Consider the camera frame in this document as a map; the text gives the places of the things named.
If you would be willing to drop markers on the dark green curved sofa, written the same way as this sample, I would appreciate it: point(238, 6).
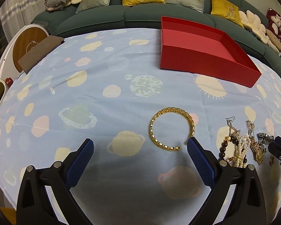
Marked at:
point(68, 22)

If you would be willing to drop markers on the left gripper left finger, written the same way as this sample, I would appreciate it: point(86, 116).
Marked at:
point(34, 206)

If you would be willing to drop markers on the blue planet print tablecloth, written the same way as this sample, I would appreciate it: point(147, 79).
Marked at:
point(107, 86)

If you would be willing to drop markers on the silver hook drop earring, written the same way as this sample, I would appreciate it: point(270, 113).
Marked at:
point(233, 132)

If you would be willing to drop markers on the right yellow embroidered cushion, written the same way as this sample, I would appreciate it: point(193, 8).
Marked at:
point(226, 10)

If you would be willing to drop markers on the dark red watch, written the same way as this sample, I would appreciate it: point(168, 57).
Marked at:
point(264, 138)

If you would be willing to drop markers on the white sheer curtain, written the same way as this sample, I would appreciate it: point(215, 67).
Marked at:
point(15, 14)

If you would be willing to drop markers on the brown round cushion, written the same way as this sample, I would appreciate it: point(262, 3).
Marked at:
point(273, 38)

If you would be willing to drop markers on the cream flower shaped cushion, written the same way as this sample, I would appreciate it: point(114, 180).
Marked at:
point(253, 23)

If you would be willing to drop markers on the silver filigree earring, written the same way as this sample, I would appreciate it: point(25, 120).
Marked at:
point(250, 127)

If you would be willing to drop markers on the red monkey plush toy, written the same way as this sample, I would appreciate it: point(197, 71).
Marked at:
point(274, 22)

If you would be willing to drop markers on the brown cardboard sheet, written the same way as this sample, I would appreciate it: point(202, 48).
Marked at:
point(39, 52)

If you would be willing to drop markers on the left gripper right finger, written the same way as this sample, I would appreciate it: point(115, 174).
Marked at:
point(247, 205)

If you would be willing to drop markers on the red tray box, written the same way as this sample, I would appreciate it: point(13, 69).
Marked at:
point(193, 47)

